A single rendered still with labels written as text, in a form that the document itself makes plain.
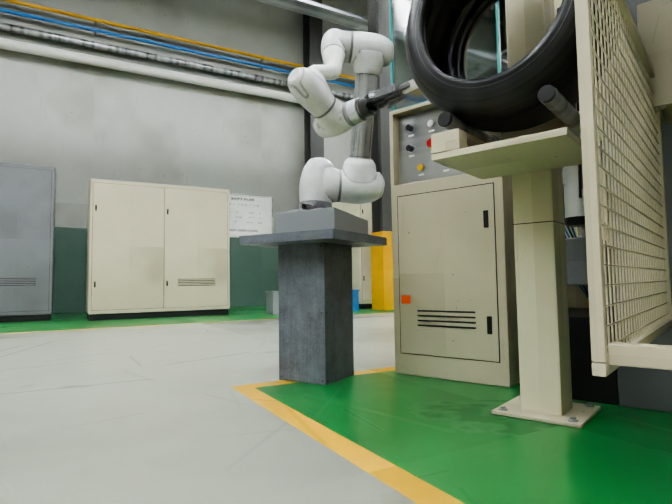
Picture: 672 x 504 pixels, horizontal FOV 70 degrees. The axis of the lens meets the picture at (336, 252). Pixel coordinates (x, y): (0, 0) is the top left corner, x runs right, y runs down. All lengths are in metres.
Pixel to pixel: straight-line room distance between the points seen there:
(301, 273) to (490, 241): 0.82
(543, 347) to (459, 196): 0.80
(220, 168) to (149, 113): 1.55
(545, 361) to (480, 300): 0.52
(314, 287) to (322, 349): 0.27
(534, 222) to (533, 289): 0.22
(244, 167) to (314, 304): 7.73
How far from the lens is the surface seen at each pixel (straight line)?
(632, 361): 0.77
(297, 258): 2.15
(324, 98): 1.75
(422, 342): 2.26
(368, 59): 2.27
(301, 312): 2.14
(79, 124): 9.35
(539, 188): 1.71
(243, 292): 9.42
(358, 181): 2.24
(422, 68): 1.54
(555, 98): 1.37
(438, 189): 2.24
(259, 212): 9.60
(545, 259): 1.68
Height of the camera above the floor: 0.44
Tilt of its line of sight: 4 degrees up
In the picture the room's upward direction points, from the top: 1 degrees counter-clockwise
